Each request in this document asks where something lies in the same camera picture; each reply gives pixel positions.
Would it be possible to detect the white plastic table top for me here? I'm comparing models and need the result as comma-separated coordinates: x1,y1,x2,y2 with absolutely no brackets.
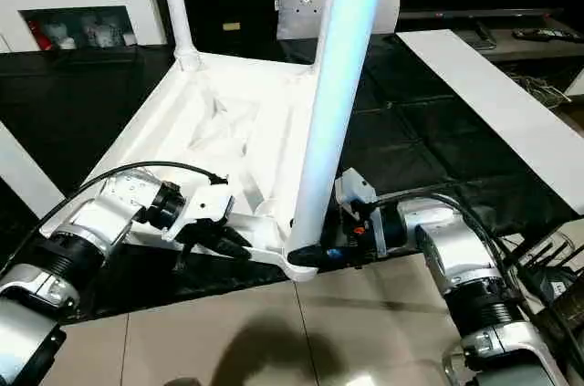
38,50,322,282

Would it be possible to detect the white plastic table leg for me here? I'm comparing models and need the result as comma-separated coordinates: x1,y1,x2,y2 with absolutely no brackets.
0,121,67,221
285,0,393,270
157,0,203,72

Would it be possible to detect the black work mat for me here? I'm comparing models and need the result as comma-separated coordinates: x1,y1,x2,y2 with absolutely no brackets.
0,35,584,323

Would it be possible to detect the black stand leg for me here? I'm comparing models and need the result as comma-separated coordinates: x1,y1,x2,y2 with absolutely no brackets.
502,238,584,279

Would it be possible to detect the white flat sheet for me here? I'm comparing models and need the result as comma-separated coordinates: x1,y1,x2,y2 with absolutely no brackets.
398,28,584,215

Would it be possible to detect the grey floor device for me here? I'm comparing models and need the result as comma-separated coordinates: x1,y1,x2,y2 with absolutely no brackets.
538,272,584,309

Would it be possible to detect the dark brown round seat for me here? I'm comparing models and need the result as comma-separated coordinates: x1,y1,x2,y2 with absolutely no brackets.
538,308,584,386

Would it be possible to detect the grey cushion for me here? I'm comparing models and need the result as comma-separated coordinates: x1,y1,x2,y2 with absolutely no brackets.
276,0,402,42

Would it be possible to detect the black flat screen stand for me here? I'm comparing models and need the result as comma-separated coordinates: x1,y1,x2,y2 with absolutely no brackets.
400,7,562,51

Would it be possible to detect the black remote control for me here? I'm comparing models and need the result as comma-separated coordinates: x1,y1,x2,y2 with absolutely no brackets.
513,28,581,43

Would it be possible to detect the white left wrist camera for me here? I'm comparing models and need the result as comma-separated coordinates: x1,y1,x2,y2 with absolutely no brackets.
162,181,234,243

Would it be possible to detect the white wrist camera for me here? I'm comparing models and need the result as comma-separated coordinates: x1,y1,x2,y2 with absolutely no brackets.
334,167,377,223
162,181,234,243

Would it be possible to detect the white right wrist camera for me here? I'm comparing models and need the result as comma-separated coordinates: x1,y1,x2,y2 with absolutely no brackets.
334,167,377,223

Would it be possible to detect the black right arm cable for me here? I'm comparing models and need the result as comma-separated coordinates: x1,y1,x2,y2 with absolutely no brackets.
365,190,584,378

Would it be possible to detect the thin white cable bundle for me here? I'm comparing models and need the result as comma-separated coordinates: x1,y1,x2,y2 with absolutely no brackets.
516,74,571,109

